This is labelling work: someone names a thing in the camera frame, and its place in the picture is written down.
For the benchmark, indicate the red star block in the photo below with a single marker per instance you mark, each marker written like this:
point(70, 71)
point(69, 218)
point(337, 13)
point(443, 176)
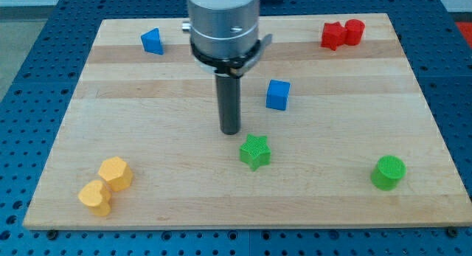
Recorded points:
point(333, 35)

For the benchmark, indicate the blue perforated table plate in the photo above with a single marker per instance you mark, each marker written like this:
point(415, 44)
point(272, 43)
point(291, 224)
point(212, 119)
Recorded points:
point(33, 108)

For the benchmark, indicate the wooden board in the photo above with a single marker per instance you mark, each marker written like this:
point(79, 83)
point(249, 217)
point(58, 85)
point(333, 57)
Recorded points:
point(346, 109)

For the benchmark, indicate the red cylinder block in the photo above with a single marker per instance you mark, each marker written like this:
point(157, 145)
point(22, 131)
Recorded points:
point(355, 30)

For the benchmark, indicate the blue triangle block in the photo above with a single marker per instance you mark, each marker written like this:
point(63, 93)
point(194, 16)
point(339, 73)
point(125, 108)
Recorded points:
point(152, 43)

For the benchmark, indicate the green cylinder block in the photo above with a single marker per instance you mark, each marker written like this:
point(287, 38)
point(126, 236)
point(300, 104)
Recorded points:
point(388, 171)

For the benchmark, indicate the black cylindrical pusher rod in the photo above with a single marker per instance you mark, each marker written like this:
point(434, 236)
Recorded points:
point(228, 95)

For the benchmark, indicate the green star block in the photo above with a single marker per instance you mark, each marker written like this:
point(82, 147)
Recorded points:
point(255, 151)

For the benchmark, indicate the yellow hexagon block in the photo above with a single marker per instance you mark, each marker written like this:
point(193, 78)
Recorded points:
point(116, 173)

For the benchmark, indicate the yellow heart block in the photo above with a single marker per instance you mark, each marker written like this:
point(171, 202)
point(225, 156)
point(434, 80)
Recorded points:
point(96, 197)

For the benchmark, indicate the blue cube block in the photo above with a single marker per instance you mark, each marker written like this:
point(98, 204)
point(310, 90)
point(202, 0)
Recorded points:
point(277, 95)

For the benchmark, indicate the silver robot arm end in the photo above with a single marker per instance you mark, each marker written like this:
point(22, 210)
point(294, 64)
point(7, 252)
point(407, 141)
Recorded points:
point(224, 35)

